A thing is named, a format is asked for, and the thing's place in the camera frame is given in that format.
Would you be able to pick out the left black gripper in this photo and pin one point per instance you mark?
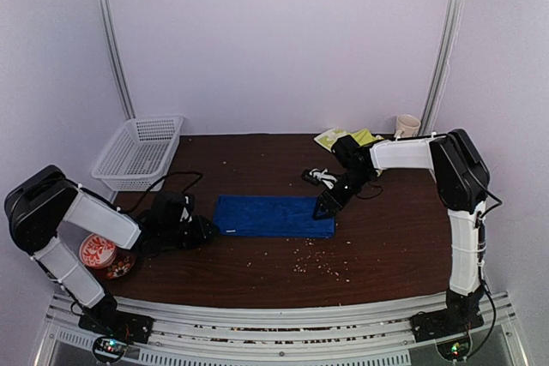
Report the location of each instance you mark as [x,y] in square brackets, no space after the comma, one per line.
[202,233]

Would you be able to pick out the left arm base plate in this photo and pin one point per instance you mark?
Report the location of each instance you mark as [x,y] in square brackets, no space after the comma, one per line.
[124,326]

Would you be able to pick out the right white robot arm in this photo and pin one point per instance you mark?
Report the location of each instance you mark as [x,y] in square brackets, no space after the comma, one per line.
[462,182]

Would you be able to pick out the red white patterned bowl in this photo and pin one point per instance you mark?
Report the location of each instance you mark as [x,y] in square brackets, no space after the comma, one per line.
[96,252]

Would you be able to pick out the dark red floral bowl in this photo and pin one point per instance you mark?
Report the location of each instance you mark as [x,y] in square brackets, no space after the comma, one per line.
[119,263]

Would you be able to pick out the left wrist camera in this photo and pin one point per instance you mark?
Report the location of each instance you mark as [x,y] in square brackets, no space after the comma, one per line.
[187,208]

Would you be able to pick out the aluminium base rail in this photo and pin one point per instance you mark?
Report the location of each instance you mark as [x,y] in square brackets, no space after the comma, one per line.
[361,334]

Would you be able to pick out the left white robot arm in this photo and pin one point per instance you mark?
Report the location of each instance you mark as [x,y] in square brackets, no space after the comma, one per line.
[48,213]

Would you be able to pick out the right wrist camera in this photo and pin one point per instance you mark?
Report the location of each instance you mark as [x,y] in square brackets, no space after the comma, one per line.
[319,176]

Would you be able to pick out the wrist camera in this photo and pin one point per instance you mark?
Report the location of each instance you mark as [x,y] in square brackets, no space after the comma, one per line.
[187,208]
[319,176]

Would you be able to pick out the left aluminium frame post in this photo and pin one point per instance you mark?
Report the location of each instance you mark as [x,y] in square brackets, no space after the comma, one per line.
[115,59]

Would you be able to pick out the cream ceramic mug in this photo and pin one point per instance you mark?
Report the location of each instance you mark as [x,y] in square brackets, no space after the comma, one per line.
[406,126]

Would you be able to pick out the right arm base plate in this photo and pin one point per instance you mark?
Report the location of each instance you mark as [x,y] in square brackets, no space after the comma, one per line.
[441,324]

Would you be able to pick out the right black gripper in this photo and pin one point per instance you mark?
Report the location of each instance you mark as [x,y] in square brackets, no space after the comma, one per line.
[328,204]

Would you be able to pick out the right aluminium frame post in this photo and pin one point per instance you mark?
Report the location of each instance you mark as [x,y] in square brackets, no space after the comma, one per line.
[441,69]

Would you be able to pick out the aluminium frame post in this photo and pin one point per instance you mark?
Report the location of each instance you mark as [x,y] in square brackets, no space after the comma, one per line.
[115,59]
[441,69]

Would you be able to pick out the blue towel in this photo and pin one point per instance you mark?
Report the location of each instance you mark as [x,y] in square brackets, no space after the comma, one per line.
[270,216]

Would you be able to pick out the white plastic basket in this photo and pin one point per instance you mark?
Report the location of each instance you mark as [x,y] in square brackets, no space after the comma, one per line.
[139,153]

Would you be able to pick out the yellow green patterned towel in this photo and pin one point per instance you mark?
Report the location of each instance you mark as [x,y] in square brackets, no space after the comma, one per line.
[329,137]

